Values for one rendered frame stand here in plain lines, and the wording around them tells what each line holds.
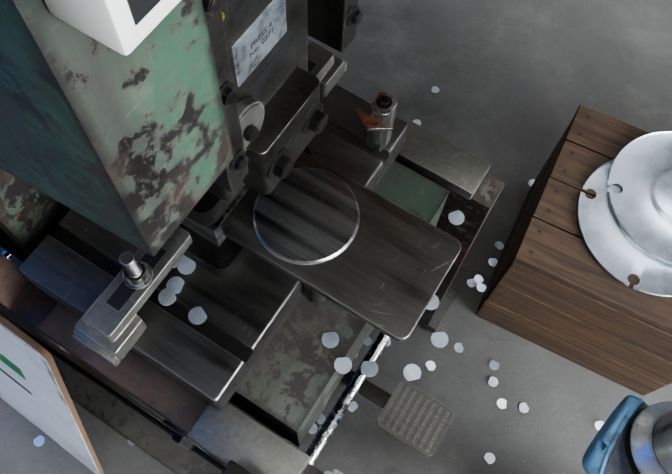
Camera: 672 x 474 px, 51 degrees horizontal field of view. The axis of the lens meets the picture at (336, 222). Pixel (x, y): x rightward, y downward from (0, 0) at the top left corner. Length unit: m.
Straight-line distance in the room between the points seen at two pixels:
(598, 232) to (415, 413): 0.48
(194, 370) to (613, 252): 0.82
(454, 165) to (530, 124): 0.88
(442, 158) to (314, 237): 0.30
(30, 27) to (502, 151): 1.59
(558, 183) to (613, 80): 0.70
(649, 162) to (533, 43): 0.68
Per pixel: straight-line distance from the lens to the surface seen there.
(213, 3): 0.41
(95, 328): 0.83
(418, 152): 1.03
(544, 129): 1.89
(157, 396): 0.93
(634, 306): 1.35
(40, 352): 1.03
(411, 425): 1.38
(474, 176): 1.02
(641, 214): 1.42
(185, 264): 0.88
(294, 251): 0.79
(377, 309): 0.78
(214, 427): 0.89
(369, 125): 0.87
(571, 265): 1.34
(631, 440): 0.91
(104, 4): 0.27
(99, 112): 0.36
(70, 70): 0.33
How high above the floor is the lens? 1.52
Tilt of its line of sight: 65 degrees down
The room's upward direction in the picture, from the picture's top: 4 degrees clockwise
